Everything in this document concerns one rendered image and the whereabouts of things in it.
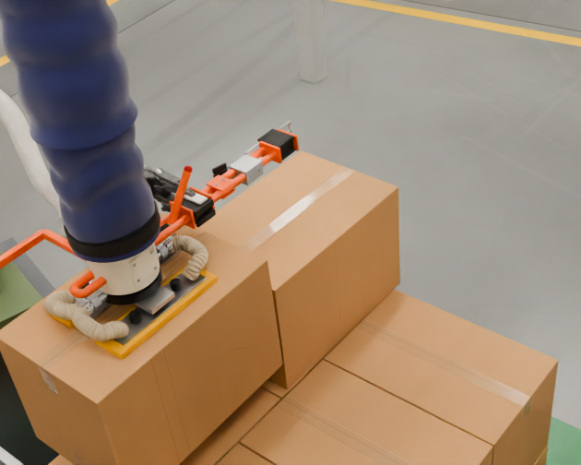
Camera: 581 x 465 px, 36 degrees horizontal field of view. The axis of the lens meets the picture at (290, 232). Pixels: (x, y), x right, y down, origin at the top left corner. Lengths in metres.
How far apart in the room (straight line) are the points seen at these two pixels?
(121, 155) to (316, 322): 0.97
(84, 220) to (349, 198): 1.00
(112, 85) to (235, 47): 4.13
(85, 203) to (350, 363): 1.12
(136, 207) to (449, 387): 1.15
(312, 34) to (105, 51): 3.50
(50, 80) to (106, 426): 0.81
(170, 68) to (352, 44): 1.18
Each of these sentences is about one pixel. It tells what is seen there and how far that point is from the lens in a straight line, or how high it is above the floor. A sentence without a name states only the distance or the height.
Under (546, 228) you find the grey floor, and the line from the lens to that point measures 4.27.
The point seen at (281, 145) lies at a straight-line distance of 2.54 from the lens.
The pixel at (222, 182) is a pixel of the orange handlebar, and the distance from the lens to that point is 2.44.
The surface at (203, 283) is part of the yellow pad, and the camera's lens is 2.31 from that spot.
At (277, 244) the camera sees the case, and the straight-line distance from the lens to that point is 2.65.
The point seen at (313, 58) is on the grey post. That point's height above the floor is 0.17.
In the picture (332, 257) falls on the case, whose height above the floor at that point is 0.89.
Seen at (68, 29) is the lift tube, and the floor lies 1.86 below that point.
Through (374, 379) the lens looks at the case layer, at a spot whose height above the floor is 0.54.
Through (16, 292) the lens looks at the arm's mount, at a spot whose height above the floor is 0.80.
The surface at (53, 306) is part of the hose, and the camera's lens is 2.27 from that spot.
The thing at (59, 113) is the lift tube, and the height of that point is 1.68.
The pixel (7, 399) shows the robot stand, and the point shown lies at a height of 0.43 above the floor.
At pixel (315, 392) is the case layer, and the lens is 2.75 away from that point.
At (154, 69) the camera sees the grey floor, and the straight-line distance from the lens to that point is 5.89.
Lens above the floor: 2.56
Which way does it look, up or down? 37 degrees down
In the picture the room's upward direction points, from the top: 6 degrees counter-clockwise
